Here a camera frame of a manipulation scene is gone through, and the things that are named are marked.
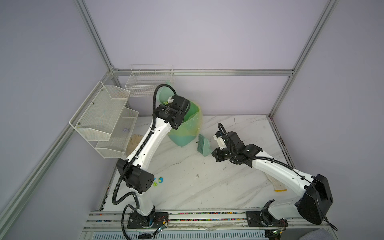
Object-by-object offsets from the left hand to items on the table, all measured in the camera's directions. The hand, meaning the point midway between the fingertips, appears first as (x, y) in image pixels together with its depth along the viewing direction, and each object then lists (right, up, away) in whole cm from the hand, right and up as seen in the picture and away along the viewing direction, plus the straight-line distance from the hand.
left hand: (154, 113), depth 73 cm
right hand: (+29, -21, +6) cm, 36 cm away
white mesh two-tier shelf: (-28, -3, +5) cm, 29 cm away
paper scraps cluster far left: (0, -38, +13) cm, 40 cm away
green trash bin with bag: (+18, -7, +11) cm, 22 cm away
